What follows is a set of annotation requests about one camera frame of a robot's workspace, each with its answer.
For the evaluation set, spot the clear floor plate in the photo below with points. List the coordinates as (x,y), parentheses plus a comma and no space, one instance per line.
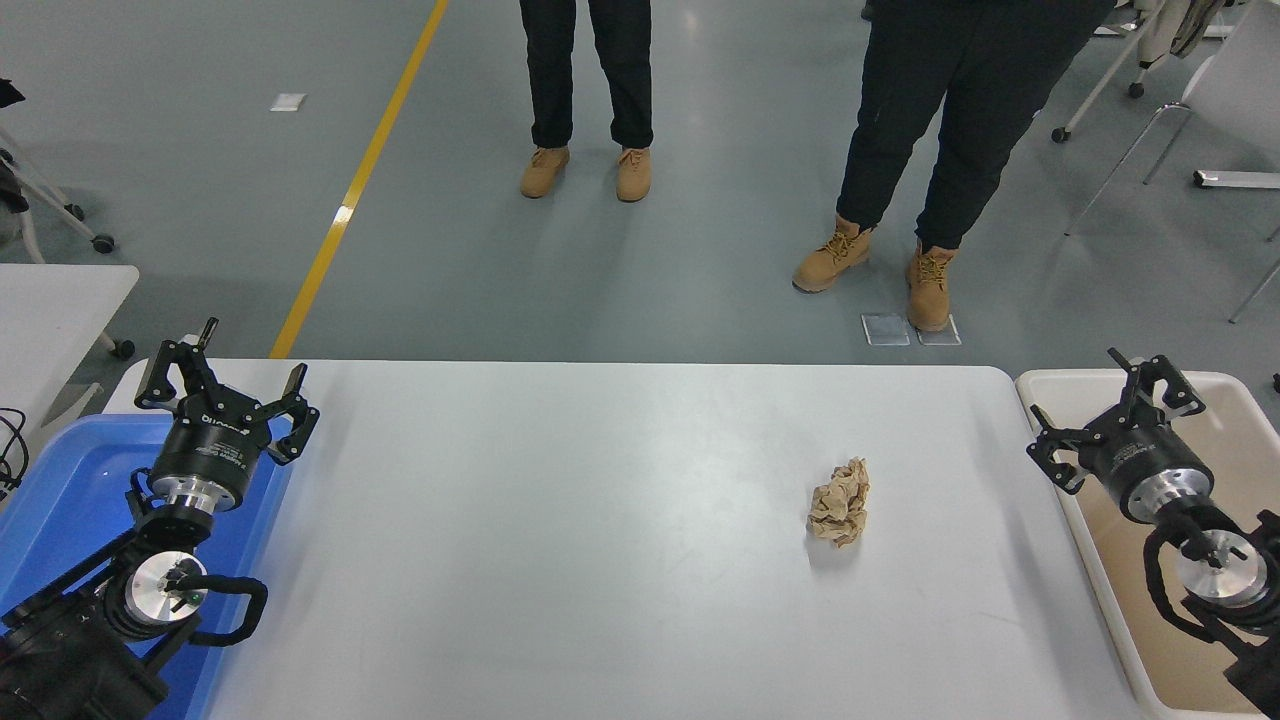
(955,335)
(884,331)

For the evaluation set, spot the white flat bar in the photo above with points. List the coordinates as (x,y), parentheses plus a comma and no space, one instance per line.
(1240,179)

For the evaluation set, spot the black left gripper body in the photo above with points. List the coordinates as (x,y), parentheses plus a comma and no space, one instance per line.
(215,450)

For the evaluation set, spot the large pale bin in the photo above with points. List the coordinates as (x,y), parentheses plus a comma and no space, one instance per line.
(1230,430)

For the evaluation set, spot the tan paper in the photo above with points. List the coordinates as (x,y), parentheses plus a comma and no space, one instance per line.
(840,505)

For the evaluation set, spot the white floor tag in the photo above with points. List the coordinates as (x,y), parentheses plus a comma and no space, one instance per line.
(288,102)

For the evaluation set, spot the beige hanging garment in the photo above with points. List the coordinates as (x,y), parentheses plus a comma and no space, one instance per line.
(1190,25)

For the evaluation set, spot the white wheeled stand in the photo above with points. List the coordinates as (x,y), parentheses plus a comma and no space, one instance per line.
(60,205)

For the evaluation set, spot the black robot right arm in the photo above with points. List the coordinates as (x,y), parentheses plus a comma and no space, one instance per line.
(1230,590)

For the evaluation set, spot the blue plastic tray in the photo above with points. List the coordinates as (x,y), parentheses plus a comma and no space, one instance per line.
(70,480)

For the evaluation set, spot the white chair chrome legs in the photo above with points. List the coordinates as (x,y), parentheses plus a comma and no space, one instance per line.
(1240,90)

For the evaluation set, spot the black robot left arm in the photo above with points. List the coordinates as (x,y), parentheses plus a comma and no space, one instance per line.
(60,650)

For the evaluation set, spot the white wheeled rack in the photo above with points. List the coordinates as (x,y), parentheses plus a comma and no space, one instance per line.
(1100,85)

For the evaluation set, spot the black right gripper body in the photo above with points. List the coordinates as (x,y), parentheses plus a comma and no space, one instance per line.
(1140,460)

